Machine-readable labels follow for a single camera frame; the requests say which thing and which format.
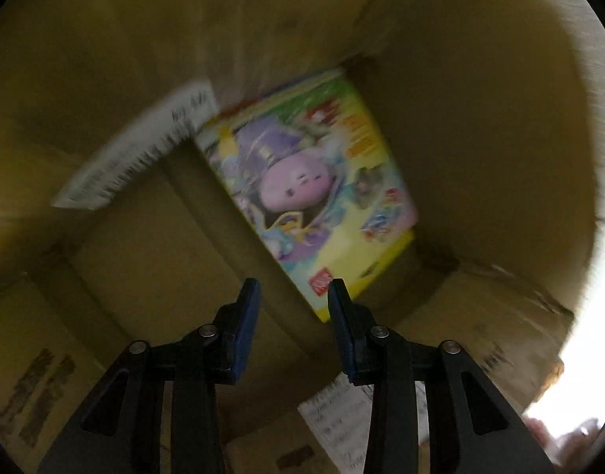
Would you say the white shipping label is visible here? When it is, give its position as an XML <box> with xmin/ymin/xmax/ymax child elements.
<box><xmin>51</xmin><ymin>80</ymin><xmax>219</xmax><ymax>209</ymax></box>

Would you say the white printed paper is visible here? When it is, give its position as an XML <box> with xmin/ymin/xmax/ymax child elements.
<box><xmin>297</xmin><ymin>372</ymin><xmax>429</xmax><ymax>474</ymax></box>

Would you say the brown cardboard box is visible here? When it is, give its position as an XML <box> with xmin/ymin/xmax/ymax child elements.
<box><xmin>0</xmin><ymin>0</ymin><xmax>605</xmax><ymax>474</ymax></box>

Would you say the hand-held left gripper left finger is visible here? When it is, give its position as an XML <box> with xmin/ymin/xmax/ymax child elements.
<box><xmin>36</xmin><ymin>278</ymin><xmax>261</xmax><ymax>474</ymax></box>

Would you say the colourful cartoon toy box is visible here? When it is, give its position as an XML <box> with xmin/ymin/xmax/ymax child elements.
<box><xmin>194</xmin><ymin>68</ymin><xmax>421</xmax><ymax>324</ymax></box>

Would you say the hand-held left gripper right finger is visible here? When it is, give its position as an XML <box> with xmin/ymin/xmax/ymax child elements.
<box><xmin>327</xmin><ymin>278</ymin><xmax>555</xmax><ymax>474</ymax></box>

